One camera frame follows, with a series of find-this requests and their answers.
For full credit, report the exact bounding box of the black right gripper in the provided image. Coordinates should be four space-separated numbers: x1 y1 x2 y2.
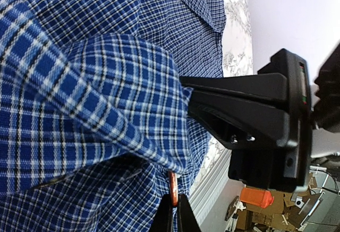
180 49 312 192

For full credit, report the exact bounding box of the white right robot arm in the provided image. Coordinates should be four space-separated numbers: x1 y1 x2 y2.
180 48 339 192

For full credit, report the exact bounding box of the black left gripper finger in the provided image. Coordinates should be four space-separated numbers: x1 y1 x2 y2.
152 194 173 232

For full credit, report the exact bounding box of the blue plaid shirt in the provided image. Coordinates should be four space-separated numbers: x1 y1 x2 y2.
1 0 226 231

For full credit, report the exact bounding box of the orange plastic bottle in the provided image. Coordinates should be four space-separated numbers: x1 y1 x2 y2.
240 187 274 209

